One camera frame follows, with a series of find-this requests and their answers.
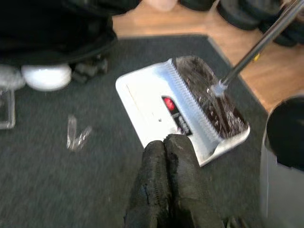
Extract silver handled broom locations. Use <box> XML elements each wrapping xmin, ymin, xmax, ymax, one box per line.
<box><xmin>172</xmin><ymin>0</ymin><xmax>304</xmax><ymax>140</ymax></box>

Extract small clear plastic scrap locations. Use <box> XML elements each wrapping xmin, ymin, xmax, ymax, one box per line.
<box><xmin>66</xmin><ymin>114</ymin><xmax>93</xmax><ymax>152</ymax></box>

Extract white round dome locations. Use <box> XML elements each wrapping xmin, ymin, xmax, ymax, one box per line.
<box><xmin>20</xmin><ymin>63</ymin><xmax>72</xmax><ymax>92</ymax></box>

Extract black weight plate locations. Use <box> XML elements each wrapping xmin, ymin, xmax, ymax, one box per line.
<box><xmin>179</xmin><ymin>0</ymin><xmax>221</xmax><ymax>11</ymax></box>
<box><xmin>217</xmin><ymin>0</ymin><xmax>262</xmax><ymax>31</ymax></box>
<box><xmin>258</xmin><ymin>13</ymin><xmax>304</xmax><ymax>47</ymax></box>

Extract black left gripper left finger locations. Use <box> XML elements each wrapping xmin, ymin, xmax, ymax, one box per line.
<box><xmin>124</xmin><ymin>140</ymin><xmax>173</xmax><ymax>228</ymax></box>

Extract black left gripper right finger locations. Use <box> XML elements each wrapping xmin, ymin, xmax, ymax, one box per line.
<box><xmin>163</xmin><ymin>133</ymin><xmax>225</xmax><ymax>228</ymax></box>

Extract black floor mat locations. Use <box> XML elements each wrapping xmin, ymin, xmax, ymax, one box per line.
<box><xmin>0</xmin><ymin>34</ymin><xmax>269</xmax><ymax>228</ymax></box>

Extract small black foam blocks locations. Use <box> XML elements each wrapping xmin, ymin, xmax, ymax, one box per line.
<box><xmin>71</xmin><ymin>57</ymin><xmax>109</xmax><ymax>84</ymax></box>

